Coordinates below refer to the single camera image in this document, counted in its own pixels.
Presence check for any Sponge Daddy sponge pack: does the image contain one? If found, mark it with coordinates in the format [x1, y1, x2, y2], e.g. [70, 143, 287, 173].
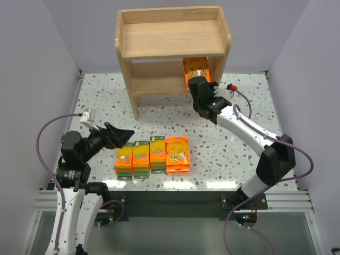
[114, 142, 133, 181]
[150, 136, 166, 174]
[132, 141, 150, 179]

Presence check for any orange Scrub Daddy box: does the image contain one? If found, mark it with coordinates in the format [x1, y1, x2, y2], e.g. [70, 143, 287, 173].
[166, 165, 190, 175]
[183, 57, 211, 92]
[165, 136, 191, 166]

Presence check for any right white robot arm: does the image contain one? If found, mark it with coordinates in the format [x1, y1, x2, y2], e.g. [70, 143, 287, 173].
[188, 76, 296, 206]

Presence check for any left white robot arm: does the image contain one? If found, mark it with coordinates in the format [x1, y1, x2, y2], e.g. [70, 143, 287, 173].
[45, 122, 134, 254]

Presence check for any wooden two-tier shelf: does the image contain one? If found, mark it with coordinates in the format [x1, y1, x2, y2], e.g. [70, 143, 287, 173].
[115, 6, 232, 119]

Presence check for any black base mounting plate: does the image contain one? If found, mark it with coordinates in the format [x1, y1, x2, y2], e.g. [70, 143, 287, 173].
[90, 190, 266, 223]

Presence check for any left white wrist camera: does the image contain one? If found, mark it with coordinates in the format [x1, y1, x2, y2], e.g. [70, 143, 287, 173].
[80, 108, 99, 131]

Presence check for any aluminium frame rail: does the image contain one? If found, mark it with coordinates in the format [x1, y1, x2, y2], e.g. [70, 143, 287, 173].
[33, 190, 316, 213]

